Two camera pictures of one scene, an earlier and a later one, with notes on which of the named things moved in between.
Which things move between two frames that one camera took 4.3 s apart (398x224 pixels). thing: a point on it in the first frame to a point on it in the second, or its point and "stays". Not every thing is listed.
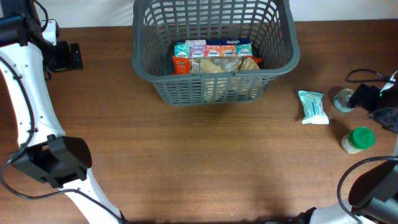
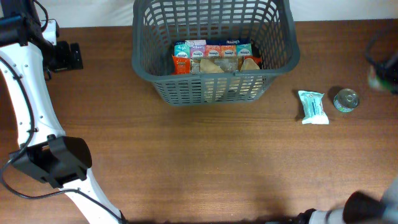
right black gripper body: x=373 y=99 to x=390 y=73
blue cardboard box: x=212 y=48 stays
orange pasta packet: x=182 y=65 stays
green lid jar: x=358 y=139 to x=377 y=83
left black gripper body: x=61 y=56 stays
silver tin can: x=341 y=100 stays
